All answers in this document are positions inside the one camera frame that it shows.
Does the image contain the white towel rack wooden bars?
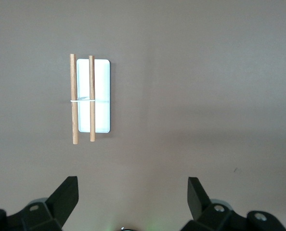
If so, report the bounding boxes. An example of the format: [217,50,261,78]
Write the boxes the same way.
[69,53,112,145]

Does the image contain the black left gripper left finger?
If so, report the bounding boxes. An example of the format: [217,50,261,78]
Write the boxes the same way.
[7,176,80,231]

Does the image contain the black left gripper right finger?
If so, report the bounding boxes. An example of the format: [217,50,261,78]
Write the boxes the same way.
[181,177,249,231]

